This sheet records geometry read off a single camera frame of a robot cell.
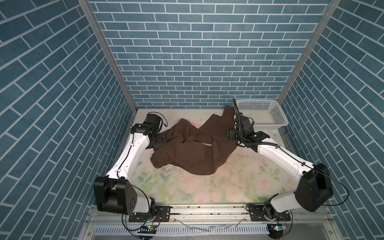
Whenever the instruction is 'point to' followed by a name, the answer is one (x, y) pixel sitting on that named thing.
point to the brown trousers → (201, 150)
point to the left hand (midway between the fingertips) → (155, 143)
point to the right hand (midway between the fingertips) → (230, 129)
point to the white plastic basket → (264, 114)
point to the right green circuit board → (279, 228)
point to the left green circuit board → (150, 227)
